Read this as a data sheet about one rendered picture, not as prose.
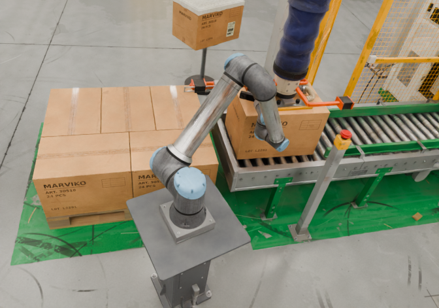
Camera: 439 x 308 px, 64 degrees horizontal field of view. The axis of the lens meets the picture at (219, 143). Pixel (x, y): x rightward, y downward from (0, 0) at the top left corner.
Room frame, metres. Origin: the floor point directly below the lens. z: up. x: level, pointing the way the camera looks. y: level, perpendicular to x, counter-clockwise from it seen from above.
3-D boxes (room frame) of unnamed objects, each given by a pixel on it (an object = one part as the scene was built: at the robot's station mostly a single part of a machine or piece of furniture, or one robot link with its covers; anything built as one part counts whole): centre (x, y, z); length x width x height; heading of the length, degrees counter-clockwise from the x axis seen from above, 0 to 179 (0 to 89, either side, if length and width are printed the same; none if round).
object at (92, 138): (2.01, 0.71, 0.34); 1.20 x 1.00 x 0.40; 109
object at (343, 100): (1.92, -0.75, 1.08); 0.09 x 0.08 x 0.05; 20
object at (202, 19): (3.52, 0.32, 0.82); 0.60 x 0.40 x 0.40; 137
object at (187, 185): (1.09, 0.11, 0.99); 0.17 x 0.15 x 0.18; 45
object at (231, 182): (1.95, -0.03, 0.47); 0.70 x 0.03 x 0.15; 19
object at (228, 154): (1.95, -0.03, 0.58); 0.70 x 0.03 x 0.06; 19
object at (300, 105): (1.97, -0.41, 0.97); 0.34 x 0.10 x 0.05; 110
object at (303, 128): (2.08, -0.36, 0.75); 0.60 x 0.40 x 0.40; 108
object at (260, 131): (1.67, -0.25, 0.96); 0.12 x 0.09 x 0.12; 45
